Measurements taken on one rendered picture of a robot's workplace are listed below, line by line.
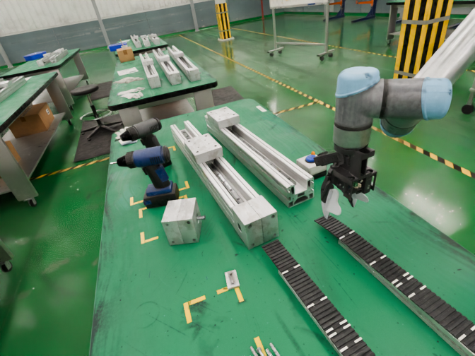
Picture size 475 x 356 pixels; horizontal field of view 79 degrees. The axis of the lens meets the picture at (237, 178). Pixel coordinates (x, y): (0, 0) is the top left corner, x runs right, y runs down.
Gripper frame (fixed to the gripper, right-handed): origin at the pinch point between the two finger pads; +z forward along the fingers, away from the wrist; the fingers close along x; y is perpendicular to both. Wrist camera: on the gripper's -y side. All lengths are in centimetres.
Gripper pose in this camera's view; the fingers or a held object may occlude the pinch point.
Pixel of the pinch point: (338, 208)
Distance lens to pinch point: 80.2
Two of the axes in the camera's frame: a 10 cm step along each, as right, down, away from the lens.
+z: 1.2, 8.3, 5.4
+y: 4.0, 4.6, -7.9
